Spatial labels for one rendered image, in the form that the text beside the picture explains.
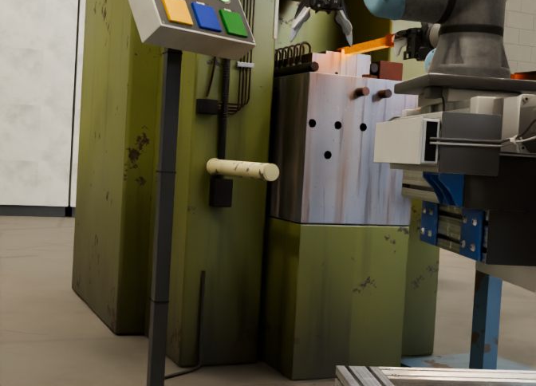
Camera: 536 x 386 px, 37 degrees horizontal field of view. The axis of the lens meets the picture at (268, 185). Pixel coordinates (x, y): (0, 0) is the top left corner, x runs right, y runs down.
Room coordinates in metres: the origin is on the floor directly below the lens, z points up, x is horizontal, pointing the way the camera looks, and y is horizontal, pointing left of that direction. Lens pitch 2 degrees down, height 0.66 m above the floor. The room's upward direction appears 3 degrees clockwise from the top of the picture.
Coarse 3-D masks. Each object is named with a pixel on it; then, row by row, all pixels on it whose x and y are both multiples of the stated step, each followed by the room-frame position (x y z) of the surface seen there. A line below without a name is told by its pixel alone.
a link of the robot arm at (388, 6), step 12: (372, 0) 1.45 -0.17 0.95; (384, 0) 1.42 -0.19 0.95; (396, 0) 1.42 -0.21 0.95; (408, 0) 1.42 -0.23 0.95; (420, 0) 1.42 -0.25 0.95; (432, 0) 1.43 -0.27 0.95; (444, 0) 1.43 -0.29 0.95; (372, 12) 1.46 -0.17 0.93; (384, 12) 1.44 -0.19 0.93; (396, 12) 1.44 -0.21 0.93; (408, 12) 1.44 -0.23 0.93; (420, 12) 1.44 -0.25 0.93; (432, 12) 1.44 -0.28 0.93
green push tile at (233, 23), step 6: (222, 12) 2.13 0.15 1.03; (228, 12) 2.15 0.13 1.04; (222, 18) 2.12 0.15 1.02; (228, 18) 2.13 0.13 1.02; (234, 18) 2.15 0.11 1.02; (240, 18) 2.17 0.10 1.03; (228, 24) 2.12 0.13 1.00; (234, 24) 2.14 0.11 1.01; (240, 24) 2.16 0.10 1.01; (228, 30) 2.11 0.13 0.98; (234, 30) 2.13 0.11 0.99; (240, 30) 2.15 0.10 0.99; (240, 36) 2.14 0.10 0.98; (246, 36) 2.16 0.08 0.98
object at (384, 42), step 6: (390, 36) 2.22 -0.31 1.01; (366, 42) 2.34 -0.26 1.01; (372, 42) 2.31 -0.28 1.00; (378, 42) 2.28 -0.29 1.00; (384, 42) 2.25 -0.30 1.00; (390, 42) 2.22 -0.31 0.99; (342, 48) 2.48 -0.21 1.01; (348, 48) 2.44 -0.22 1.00; (354, 48) 2.41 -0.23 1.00; (360, 48) 2.38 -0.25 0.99; (366, 48) 2.34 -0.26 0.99; (372, 48) 2.32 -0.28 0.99; (378, 48) 2.31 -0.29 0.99; (348, 54) 2.47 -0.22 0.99; (354, 54) 2.46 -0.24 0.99
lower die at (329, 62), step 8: (296, 56) 2.52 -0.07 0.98; (304, 56) 2.47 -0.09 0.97; (312, 56) 2.42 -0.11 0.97; (320, 56) 2.43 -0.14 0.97; (328, 56) 2.44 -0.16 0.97; (336, 56) 2.45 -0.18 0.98; (344, 56) 2.46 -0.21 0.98; (352, 56) 2.47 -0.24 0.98; (360, 56) 2.48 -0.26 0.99; (368, 56) 2.49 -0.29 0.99; (280, 64) 2.63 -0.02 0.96; (296, 64) 2.52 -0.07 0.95; (320, 64) 2.43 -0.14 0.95; (328, 64) 2.44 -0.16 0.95; (336, 64) 2.45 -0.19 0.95; (344, 64) 2.46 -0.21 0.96; (352, 64) 2.47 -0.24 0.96; (360, 64) 2.48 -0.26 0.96; (368, 64) 2.49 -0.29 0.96; (320, 72) 2.43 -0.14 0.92; (328, 72) 2.44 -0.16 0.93; (344, 72) 2.46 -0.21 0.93; (352, 72) 2.47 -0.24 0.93; (360, 72) 2.48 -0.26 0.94; (368, 72) 2.49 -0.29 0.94
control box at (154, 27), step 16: (128, 0) 2.02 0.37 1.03; (144, 0) 1.97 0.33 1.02; (160, 0) 1.98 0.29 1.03; (192, 0) 2.07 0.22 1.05; (208, 0) 2.12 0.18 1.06; (144, 16) 1.97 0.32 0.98; (160, 16) 1.94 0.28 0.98; (192, 16) 2.04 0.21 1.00; (144, 32) 1.97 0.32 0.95; (160, 32) 1.96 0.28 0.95; (176, 32) 1.98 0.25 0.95; (192, 32) 2.01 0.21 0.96; (208, 32) 2.05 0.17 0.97; (224, 32) 2.10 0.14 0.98; (176, 48) 2.05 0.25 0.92; (192, 48) 2.08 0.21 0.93; (208, 48) 2.11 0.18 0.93; (224, 48) 2.14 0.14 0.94; (240, 48) 2.17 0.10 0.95
